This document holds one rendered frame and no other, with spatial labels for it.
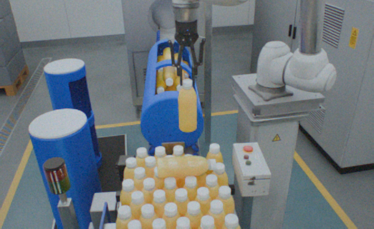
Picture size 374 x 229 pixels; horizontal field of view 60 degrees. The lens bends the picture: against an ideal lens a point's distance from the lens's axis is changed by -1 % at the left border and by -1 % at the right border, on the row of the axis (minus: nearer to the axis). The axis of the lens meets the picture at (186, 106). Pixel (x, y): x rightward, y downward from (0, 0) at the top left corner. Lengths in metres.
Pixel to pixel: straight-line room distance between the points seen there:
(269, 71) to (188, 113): 0.62
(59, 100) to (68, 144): 0.86
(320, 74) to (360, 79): 1.10
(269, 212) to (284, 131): 0.59
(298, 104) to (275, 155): 0.32
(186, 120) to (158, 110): 0.22
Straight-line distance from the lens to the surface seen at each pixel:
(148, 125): 1.48
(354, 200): 2.92
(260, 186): 1.25
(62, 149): 1.67
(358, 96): 2.75
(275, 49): 1.70
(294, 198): 2.79
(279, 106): 1.76
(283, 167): 2.00
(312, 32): 1.55
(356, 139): 2.97
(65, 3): 6.47
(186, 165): 1.14
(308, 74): 1.61
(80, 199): 1.88
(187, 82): 1.20
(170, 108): 1.44
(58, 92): 2.46
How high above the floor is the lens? 1.86
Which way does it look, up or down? 28 degrees down
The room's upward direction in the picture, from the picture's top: 2 degrees counter-clockwise
